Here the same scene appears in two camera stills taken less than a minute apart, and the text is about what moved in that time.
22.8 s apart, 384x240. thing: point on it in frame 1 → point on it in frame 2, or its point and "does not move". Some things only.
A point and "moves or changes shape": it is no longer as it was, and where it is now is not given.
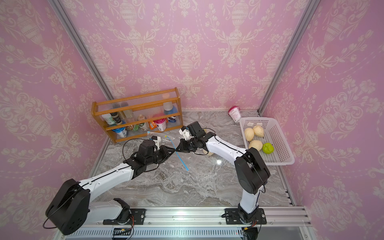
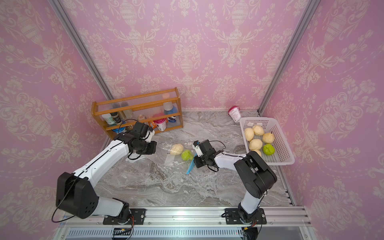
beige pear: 256,144 does not move
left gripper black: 166,152 → 153,149
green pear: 268,148 does not move
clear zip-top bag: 188,161 moves or changes shape
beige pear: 258,131 does not move
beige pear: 249,134 does not move
